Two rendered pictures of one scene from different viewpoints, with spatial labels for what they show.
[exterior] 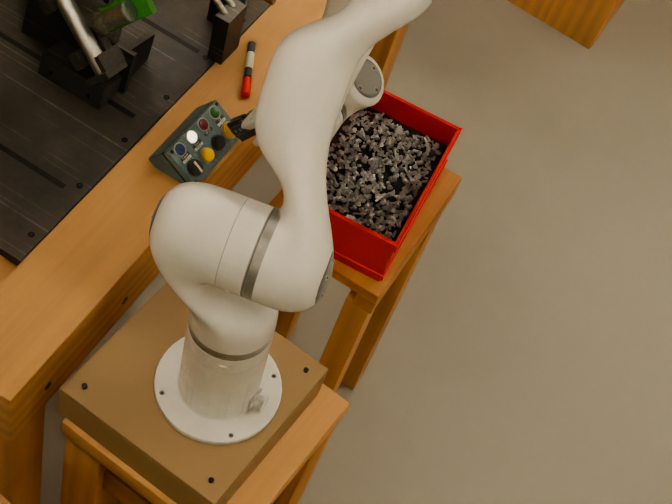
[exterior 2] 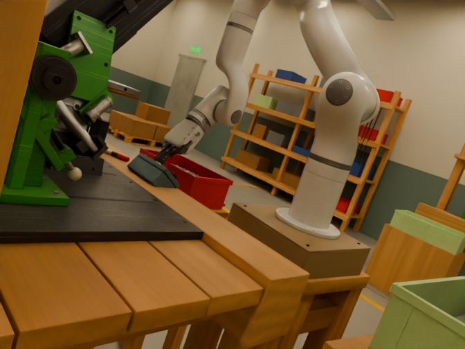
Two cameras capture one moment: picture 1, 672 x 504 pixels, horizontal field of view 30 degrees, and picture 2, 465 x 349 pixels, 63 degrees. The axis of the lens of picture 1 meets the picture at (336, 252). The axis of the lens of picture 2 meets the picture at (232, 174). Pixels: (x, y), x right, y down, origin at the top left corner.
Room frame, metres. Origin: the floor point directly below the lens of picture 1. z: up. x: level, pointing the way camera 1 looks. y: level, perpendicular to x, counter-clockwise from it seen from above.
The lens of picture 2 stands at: (0.58, 1.13, 1.16)
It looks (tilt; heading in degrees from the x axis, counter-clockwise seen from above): 9 degrees down; 299
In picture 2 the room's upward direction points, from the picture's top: 19 degrees clockwise
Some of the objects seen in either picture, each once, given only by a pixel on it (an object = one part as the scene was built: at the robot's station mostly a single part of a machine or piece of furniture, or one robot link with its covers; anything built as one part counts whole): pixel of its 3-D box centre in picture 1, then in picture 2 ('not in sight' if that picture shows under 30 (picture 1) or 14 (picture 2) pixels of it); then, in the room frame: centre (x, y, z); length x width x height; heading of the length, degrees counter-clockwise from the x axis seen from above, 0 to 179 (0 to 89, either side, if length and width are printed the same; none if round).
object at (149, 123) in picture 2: not in sight; (144, 123); (6.00, -4.42, 0.37); 1.20 x 0.80 x 0.74; 83
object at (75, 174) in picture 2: not in sight; (69, 166); (1.21, 0.66, 0.96); 0.06 x 0.03 x 0.06; 77
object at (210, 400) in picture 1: (224, 356); (317, 194); (0.89, 0.10, 1.02); 0.19 x 0.19 x 0.18
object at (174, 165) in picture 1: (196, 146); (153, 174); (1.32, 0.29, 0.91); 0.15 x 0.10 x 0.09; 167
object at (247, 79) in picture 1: (248, 69); (112, 153); (1.53, 0.27, 0.91); 0.13 x 0.02 x 0.02; 14
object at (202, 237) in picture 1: (218, 265); (340, 120); (0.89, 0.14, 1.24); 0.19 x 0.12 x 0.24; 89
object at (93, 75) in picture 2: not in sight; (84, 57); (1.48, 0.49, 1.17); 0.13 x 0.12 x 0.20; 167
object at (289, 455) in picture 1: (209, 417); (294, 255); (0.89, 0.09, 0.83); 0.32 x 0.32 x 0.04; 72
